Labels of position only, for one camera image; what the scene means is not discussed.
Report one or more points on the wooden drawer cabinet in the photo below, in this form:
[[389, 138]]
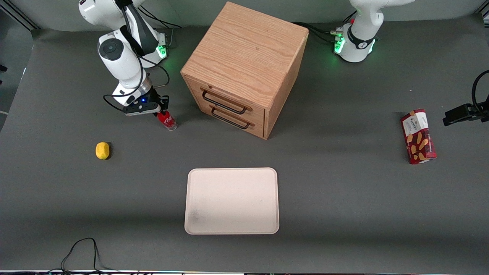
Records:
[[248, 49]]

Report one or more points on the yellow lemon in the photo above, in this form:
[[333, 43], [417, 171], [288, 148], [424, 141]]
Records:
[[102, 151]]

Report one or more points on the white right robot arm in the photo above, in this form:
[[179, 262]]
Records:
[[118, 65]]

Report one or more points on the beige plastic tray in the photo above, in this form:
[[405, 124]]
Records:
[[231, 200]]

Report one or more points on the dark grey table cover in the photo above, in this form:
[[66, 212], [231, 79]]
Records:
[[344, 210]]

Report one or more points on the red coke bottle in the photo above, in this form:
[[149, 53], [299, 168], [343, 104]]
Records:
[[168, 121]]

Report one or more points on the wooden drawer front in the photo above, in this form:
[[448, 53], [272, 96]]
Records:
[[244, 124], [229, 100]]

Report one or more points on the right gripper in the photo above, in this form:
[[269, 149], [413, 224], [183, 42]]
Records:
[[152, 98]]

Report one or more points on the red shortbread cookie box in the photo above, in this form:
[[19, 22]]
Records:
[[418, 137]]

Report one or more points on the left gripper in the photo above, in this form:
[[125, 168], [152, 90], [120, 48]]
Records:
[[459, 114]]

